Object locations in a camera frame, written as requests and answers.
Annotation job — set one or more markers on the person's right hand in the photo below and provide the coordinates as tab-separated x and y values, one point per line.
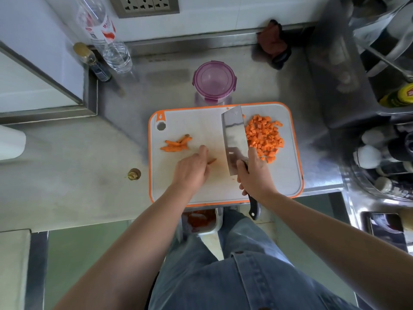
258	180

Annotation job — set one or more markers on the person's left hand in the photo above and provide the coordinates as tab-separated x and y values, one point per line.
190	172

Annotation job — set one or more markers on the brown-centred carrot end slice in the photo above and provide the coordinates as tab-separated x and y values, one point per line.
212	161

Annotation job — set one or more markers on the round carrot slice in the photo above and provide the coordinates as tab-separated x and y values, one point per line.
175	145

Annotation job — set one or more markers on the pile of diced carrot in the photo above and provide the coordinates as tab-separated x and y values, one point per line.
264	135

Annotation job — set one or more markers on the brown carrot top stub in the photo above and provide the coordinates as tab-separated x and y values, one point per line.
134	174

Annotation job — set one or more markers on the purple lidded container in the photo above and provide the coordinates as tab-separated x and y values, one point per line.
214	80

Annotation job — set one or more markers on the person's left forearm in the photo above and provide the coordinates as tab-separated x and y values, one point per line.
126	258

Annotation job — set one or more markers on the person's right forearm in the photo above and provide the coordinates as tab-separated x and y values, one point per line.
342	242

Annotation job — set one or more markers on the white orange-rimmed cutting board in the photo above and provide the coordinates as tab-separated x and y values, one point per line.
193	122

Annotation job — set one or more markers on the blue denim trousers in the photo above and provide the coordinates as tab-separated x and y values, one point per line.
245	232

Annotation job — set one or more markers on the white waste bin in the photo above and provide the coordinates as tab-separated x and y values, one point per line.
220	222

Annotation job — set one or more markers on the pale green cabinet front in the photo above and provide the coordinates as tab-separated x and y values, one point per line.
84	258
309	251

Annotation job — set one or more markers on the clear round basin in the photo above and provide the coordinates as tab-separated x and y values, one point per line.
351	187

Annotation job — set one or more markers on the blue denim shirt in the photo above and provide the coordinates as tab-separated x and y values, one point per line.
258	284

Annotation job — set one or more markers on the group of seasoning bottles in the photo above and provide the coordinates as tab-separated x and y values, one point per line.
366	156

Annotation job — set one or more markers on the clear plastic water bottle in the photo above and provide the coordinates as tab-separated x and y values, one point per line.
117	58

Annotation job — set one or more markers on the small gold-capped bottle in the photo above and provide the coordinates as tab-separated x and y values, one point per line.
100	70

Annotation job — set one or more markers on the black rectangular device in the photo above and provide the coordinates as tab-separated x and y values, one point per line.
385	229

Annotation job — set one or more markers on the dark red cloth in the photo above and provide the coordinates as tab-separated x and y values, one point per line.
271	40

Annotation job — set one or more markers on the yellow-capped sauce bottle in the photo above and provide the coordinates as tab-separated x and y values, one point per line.
401	95

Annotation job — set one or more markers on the white and black bag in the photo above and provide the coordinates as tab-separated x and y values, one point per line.
387	32

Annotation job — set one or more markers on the grey wall socket panel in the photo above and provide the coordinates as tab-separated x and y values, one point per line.
143	4

